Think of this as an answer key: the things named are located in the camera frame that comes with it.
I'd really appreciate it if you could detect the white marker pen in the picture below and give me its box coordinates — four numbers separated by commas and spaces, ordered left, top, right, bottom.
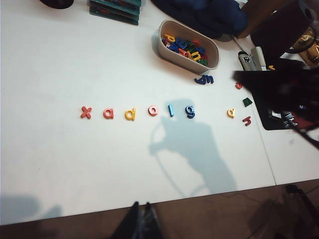
250, 45, 267, 71

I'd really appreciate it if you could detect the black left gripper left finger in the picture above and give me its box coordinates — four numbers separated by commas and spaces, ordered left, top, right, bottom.
113, 201, 141, 239

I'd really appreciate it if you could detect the black mesh pen holder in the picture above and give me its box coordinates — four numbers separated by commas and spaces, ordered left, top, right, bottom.
38, 0, 75, 10

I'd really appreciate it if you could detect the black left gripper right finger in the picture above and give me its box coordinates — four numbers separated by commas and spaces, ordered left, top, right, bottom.
144, 202, 163, 239

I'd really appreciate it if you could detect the gold foil bag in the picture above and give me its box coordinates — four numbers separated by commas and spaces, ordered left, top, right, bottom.
292, 25, 319, 63

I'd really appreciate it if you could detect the black flat mat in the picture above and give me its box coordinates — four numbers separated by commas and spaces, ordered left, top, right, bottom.
258, 98, 300, 131

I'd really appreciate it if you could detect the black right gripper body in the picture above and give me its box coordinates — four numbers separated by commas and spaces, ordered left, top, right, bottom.
231, 60, 319, 130

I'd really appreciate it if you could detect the yellow letter d magnet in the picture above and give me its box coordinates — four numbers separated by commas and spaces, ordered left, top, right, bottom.
125, 107, 137, 122

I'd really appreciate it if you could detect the orange letter a magnet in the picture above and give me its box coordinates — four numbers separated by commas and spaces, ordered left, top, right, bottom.
102, 107, 115, 120

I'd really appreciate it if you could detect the beige oval pulp container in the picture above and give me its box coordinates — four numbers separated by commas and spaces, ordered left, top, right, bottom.
152, 19, 220, 75

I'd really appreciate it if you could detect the dark blue letter g magnet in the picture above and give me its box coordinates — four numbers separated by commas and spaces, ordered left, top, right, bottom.
184, 105, 196, 119

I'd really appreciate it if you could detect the orange letter o magnet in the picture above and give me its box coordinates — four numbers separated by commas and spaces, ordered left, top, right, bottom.
147, 105, 160, 117

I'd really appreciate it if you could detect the red letter x magnet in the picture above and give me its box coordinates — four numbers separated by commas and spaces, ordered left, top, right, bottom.
79, 106, 93, 120

